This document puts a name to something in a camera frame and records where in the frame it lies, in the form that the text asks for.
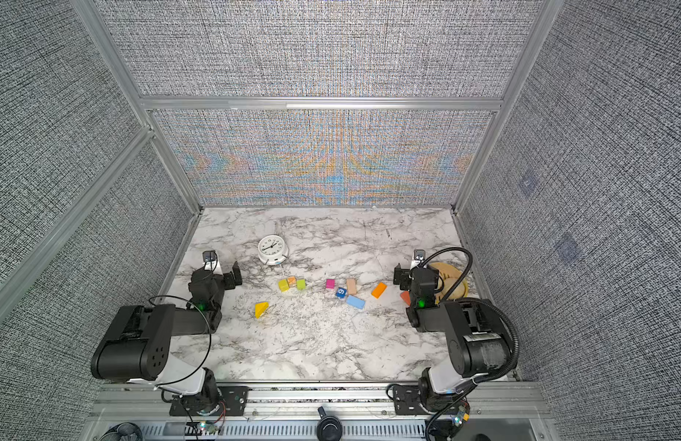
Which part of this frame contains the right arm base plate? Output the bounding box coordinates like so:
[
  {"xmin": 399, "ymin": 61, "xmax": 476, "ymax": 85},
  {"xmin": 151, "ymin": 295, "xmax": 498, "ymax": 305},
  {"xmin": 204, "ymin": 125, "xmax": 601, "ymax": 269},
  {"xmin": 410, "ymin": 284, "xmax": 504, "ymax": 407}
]
[{"xmin": 386, "ymin": 383, "xmax": 470, "ymax": 415}]

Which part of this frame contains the black knob on rail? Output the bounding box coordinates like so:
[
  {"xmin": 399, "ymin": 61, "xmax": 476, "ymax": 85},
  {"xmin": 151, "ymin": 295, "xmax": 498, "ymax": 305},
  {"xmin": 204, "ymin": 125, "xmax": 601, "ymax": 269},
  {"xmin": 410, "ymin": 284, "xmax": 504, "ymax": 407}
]
[{"xmin": 316, "ymin": 406, "xmax": 343, "ymax": 441}]

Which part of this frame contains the white alarm clock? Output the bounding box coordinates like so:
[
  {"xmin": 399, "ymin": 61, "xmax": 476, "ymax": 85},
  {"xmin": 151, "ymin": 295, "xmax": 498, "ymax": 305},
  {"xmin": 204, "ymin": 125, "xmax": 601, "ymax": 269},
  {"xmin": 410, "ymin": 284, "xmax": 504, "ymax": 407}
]
[{"xmin": 257, "ymin": 234, "xmax": 289, "ymax": 266}]

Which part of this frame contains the yellow wooden bucket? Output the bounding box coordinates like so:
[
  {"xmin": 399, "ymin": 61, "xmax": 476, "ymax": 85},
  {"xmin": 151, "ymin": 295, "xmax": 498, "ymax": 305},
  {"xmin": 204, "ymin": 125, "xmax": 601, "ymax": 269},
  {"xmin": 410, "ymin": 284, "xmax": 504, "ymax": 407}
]
[{"xmin": 429, "ymin": 262, "xmax": 469, "ymax": 303}]

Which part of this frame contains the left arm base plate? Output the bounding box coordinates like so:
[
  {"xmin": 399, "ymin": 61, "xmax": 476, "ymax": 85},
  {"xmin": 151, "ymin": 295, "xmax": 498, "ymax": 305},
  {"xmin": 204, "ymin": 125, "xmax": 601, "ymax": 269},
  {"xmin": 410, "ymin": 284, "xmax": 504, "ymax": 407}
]
[{"xmin": 169, "ymin": 386, "xmax": 250, "ymax": 418}]

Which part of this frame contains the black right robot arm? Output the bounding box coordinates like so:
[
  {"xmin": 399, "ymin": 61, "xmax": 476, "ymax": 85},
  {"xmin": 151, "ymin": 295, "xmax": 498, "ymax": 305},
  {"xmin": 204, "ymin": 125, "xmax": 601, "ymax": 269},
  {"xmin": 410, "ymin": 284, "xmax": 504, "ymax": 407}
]
[{"xmin": 393, "ymin": 263, "xmax": 520, "ymax": 415}]

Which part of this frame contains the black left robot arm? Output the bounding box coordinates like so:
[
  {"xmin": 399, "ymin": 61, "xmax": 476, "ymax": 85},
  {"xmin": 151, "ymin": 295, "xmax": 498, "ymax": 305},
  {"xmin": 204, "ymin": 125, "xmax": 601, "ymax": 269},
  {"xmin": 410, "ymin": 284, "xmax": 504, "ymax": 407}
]
[{"xmin": 91, "ymin": 261, "xmax": 242, "ymax": 416}]

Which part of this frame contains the light blue rectangular block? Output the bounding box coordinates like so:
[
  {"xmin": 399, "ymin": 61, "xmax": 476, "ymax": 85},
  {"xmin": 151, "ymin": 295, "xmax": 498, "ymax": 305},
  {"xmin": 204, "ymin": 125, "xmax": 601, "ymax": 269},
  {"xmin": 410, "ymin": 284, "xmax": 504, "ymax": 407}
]
[{"xmin": 346, "ymin": 295, "xmax": 365, "ymax": 310}]

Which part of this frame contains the yellow triangular block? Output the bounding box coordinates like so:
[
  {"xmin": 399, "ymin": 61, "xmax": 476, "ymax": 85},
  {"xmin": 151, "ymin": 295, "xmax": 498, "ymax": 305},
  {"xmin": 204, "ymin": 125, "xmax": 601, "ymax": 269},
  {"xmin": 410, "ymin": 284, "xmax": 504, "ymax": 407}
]
[{"xmin": 254, "ymin": 301, "xmax": 270, "ymax": 319}]

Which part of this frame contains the natural wood rectangular block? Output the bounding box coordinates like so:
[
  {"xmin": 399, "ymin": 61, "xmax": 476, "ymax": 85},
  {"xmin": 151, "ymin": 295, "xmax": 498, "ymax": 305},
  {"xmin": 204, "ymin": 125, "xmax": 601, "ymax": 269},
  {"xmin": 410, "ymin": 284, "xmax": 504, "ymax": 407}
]
[{"xmin": 346, "ymin": 279, "xmax": 357, "ymax": 296}]

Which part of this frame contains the orange rectangular block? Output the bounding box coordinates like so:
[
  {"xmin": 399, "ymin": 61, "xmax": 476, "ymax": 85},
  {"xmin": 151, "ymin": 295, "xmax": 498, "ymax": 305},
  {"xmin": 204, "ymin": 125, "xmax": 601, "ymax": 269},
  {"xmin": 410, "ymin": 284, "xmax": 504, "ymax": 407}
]
[{"xmin": 371, "ymin": 282, "xmax": 388, "ymax": 299}]

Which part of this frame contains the aluminium front rail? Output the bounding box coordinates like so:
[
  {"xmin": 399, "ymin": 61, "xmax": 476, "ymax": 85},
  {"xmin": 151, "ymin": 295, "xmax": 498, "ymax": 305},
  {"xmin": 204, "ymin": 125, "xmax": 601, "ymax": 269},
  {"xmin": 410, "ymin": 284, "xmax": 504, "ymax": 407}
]
[{"xmin": 78, "ymin": 380, "xmax": 559, "ymax": 440}]

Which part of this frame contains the red rectangular block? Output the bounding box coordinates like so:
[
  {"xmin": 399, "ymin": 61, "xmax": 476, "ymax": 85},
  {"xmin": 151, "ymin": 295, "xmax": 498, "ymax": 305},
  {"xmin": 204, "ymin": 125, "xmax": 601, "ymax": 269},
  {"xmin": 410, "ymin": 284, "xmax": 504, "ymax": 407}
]
[{"xmin": 400, "ymin": 291, "xmax": 411, "ymax": 306}]

